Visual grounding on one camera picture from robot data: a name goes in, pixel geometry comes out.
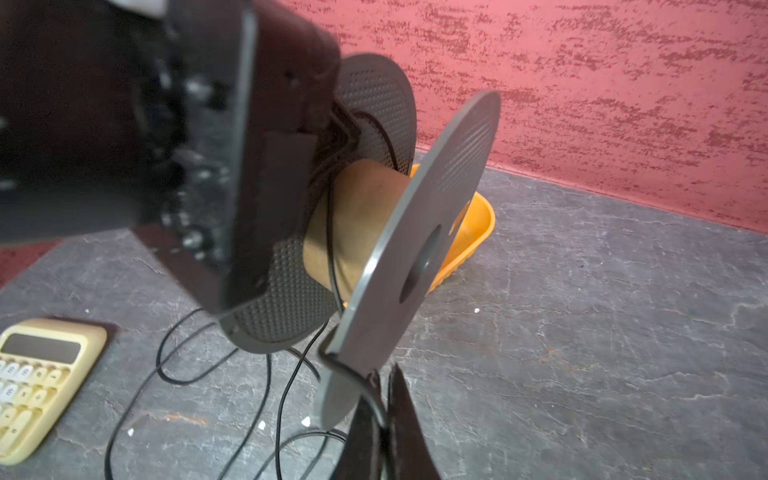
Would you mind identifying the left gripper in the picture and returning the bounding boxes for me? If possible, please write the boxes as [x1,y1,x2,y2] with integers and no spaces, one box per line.
[1,1,341,313]

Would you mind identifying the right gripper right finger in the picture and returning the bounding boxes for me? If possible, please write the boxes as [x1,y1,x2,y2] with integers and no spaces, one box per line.
[386,364,441,480]

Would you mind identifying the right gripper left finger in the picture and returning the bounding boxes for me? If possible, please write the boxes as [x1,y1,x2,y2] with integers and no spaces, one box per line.
[331,397,384,480]

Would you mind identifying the grey perforated cable spool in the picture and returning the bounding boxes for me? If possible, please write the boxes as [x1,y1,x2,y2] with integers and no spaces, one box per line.
[218,52,503,430]

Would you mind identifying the black cable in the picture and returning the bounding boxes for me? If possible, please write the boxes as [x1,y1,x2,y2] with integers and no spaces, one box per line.
[103,110,400,480]

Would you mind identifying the yellow plastic bin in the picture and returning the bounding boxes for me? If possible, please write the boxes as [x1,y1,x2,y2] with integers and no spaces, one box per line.
[429,192,496,293]

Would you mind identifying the yellow calculator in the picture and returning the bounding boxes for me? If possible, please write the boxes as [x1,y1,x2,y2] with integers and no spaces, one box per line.
[1,318,108,466]

